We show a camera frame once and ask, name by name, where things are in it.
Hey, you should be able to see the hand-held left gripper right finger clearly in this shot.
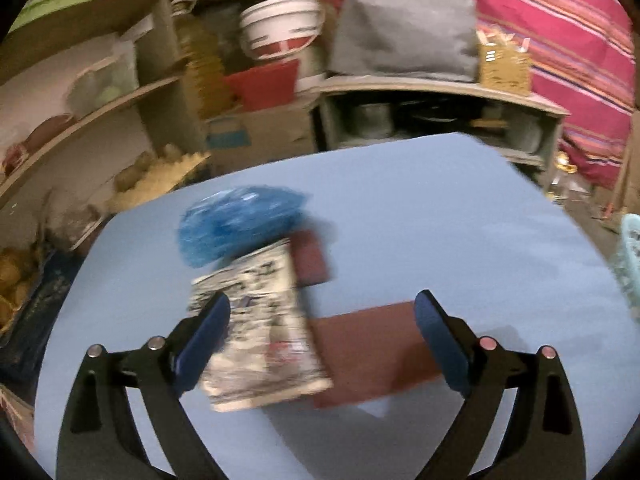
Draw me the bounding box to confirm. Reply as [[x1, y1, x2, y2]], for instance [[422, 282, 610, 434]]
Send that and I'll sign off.
[[414, 289, 587, 480]]

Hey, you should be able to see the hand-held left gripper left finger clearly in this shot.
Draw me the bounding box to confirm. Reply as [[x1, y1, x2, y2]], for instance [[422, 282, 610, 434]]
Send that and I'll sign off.
[[55, 291, 232, 480]]

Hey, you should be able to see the white patterned snack packet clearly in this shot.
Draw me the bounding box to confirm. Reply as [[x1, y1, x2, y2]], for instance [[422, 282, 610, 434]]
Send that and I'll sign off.
[[187, 239, 334, 413]]

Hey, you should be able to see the blue plastic bag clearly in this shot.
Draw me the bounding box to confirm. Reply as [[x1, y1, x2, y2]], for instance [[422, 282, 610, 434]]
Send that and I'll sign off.
[[176, 186, 309, 268]]

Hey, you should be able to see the small dark red card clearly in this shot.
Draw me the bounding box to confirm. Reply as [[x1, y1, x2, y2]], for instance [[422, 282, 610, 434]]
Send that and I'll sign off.
[[290, 230, 334, 289]]

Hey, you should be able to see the light blue plastic basket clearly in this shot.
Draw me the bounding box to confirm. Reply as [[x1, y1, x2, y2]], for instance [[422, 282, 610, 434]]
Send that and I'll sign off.
[[605, 212, 640, 320]]

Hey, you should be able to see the dark blue plastic crate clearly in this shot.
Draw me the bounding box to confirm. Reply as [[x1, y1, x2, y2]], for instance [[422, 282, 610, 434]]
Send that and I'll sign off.
[[0, 249, 87, 387]]

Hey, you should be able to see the yellow egg tray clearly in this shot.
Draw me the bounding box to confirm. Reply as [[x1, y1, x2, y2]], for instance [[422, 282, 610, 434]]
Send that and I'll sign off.
[[107, 152, 213, 213]]

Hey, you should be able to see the wicker basket of potatoes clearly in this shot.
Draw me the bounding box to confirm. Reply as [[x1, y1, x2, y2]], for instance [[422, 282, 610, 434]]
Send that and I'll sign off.
[[0, 246, 47, 332]]

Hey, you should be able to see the cardboard box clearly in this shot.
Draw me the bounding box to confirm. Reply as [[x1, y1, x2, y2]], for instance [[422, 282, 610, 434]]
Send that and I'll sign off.
[[202, 105, 317, 176]]

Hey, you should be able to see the low wooden cabinet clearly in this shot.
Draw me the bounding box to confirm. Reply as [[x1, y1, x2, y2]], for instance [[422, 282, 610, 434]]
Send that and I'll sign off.
[[312, 76, 571, 171]]

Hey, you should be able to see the wooden shelf unit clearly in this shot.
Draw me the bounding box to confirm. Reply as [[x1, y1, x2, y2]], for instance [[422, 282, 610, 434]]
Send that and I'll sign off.
[[0, 0, 212, 261]]

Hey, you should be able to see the red plastic basin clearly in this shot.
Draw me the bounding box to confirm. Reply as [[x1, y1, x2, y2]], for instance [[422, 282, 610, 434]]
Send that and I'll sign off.
[[222, 59, 301, 113]]

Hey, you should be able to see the yellow oil bottle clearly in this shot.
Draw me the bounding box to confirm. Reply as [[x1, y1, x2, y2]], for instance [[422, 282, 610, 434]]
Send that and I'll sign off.
[[177, 15, 237, 122]]

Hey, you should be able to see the clear plastic container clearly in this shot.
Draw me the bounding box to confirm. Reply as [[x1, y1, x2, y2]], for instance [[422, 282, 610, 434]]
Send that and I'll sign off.
[[67, 57, 139, 117]]

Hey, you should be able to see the yellow utensil holder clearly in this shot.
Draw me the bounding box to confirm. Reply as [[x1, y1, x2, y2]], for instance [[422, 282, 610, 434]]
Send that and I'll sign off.
[[477, 30, 534, 97]]

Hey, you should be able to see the red striped curtain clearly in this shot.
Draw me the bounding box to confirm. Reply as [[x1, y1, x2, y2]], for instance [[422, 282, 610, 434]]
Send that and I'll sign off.
[[310, 0, 637, 191]]

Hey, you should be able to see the grey fabric bag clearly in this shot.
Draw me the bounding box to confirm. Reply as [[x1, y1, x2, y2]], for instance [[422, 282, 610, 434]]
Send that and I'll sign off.
[[327, 0, 481, 84]]

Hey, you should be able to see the white plastic bucket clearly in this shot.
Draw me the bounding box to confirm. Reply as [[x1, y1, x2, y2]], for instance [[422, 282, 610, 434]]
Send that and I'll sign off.
[[239, 0, 324, 61]]

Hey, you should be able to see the green plastic tray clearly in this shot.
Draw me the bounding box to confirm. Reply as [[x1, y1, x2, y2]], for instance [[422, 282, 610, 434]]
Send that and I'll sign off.
[[7, 0, 102, 36]]

